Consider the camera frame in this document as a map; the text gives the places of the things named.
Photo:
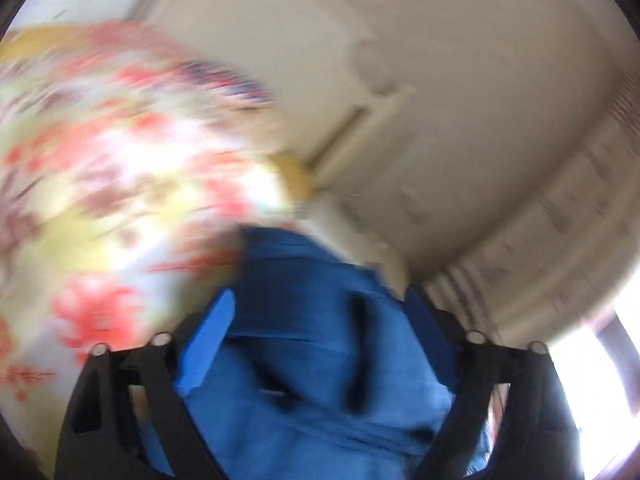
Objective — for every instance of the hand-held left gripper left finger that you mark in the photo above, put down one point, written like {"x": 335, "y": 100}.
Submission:
{"x": 207, "y": 345}

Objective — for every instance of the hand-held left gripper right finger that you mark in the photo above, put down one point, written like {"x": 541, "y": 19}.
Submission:
{"x": 429, "y": 325}

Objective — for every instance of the blue padded jacket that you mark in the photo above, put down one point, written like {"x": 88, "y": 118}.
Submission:
{"x": 310, "y": 310}

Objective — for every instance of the patterned beige curtain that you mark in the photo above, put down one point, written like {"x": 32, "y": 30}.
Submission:
{"x": 550, "y": 240}

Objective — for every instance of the dark framed window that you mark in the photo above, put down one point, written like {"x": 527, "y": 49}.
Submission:
{"x": 615, "y": 360}

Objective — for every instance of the floral bed sheet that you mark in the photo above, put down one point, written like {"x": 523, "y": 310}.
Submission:
{"x": 100, "y": 185}

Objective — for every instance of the cream wardrobe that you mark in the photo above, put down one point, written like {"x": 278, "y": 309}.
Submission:
{"x": 280, "y": 60}

